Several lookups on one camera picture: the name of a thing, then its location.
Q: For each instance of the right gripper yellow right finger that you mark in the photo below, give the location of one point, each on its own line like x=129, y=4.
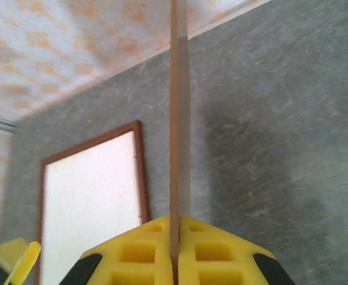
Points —
x=212, y=258

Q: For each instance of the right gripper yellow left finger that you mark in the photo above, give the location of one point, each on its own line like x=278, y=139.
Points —
x=138, y=258

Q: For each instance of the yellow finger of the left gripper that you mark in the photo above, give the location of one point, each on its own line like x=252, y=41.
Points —
x=28, y=258
x=4, y=258

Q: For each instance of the brown wooden picture frame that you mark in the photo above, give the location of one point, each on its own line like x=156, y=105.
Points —
x=138, y=166

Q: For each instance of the brown fibreboard backing board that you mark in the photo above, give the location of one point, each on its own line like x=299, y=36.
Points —
x=180, y=118

